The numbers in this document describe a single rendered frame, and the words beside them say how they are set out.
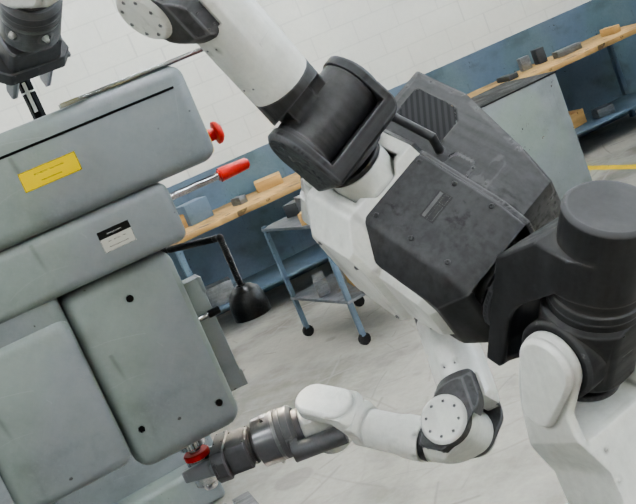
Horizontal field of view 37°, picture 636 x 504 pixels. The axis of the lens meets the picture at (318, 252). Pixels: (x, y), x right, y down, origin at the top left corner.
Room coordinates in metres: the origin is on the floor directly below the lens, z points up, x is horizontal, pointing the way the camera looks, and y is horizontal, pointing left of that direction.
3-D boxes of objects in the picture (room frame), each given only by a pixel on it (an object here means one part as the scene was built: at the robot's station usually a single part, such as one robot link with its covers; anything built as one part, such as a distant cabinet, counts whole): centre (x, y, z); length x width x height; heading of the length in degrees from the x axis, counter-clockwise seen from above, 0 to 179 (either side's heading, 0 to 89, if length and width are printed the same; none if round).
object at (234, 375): (1.61, 0.23, 1.45); 0.04 x 0.04 x 0.21; 16
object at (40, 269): (1.57, 0.37, 1.68); 0.34 x 0.24 x 0.10; 106
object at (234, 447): (1.57, 0.24, 1.24); 0.13 x 0.12 x 0.10; 175
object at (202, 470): (1.55, 0.33, 1.24); 0.06 x 0.02 x 0.03; 85
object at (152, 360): (1.58, 0.34, 1.47); 0.21 x 0.19 x 0.32; 16
